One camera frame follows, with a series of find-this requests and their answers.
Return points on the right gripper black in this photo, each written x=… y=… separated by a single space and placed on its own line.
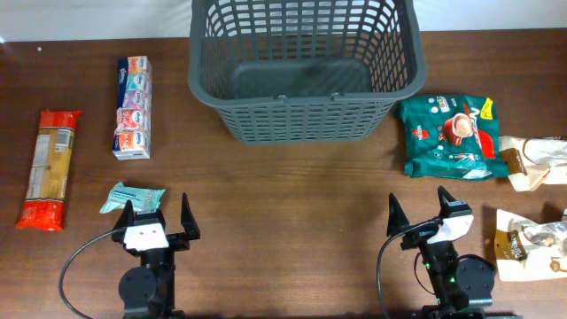
x=396 y=217

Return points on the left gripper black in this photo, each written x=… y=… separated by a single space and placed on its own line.
x=179 y=242

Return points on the green cocoa bag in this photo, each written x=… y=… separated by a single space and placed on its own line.
x=452 y=136

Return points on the beige snack bag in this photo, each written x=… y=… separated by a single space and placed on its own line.
x=529 y=251

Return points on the beige rice bag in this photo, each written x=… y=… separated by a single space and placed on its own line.
x=534 y=161

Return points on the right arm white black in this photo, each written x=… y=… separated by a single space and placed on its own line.
x=461 y=283

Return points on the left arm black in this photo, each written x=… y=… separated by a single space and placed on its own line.
x=148 y=291

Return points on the multicolour tissue pack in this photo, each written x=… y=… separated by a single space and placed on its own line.
x=132 y=135

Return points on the teal wet wipes packet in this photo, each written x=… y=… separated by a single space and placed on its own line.
x=142 y=199

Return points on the orange spaghetti packet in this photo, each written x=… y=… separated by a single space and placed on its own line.
x=43 y=206

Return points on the grey plastic basket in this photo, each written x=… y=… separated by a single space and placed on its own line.
x=280 y=72

